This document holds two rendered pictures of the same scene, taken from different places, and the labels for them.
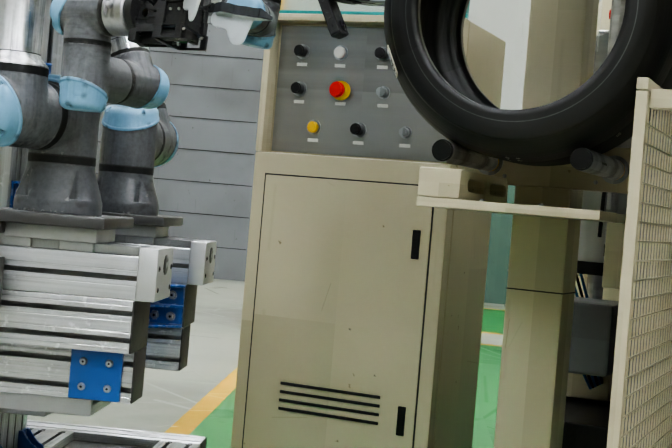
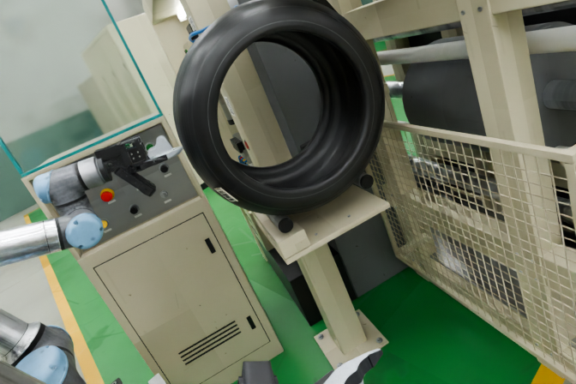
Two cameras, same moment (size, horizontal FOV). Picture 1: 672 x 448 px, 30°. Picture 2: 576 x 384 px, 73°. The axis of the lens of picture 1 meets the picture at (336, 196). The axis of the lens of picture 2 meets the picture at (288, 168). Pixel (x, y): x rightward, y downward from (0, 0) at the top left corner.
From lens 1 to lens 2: 1.79 m
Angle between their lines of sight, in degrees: 40
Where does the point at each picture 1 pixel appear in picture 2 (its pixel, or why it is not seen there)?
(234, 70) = not seen: outside the picture
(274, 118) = not seen: hidden behind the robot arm
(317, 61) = not seen: hidden behind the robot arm
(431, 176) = (288, 244)
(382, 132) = (149, 201)
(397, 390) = (241, 312)
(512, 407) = (325, 291)
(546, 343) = (326, 255)
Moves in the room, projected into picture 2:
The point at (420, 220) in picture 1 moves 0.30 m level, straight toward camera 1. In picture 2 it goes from (205, 233) to (240, 248)
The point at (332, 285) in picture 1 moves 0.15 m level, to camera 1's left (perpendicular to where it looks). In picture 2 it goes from (177, 293) to (146, 317)
